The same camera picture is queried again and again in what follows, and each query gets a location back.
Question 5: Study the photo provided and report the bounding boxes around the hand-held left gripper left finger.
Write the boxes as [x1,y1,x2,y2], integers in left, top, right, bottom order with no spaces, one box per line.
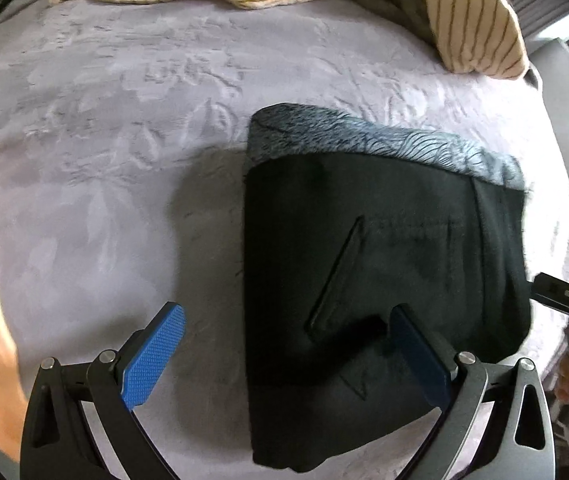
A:
[19,302,187,480]

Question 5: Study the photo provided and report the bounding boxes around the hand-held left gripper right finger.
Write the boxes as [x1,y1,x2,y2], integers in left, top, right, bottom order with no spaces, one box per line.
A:
[388,304,556,480]

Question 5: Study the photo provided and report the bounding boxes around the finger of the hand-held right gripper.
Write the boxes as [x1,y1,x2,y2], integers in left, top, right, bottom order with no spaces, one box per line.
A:
[528,272,569,315]

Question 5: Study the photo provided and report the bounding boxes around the black pants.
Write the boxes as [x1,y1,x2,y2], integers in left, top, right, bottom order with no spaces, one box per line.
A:
[242,103,535,473]

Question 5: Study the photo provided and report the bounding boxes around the lavender embossed bed blanket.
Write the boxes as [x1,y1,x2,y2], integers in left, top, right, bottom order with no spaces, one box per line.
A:
[0,0,569,480]

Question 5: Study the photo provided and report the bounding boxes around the beige striped pillow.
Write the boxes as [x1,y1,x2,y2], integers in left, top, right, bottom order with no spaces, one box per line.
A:
[420,0,531,81]

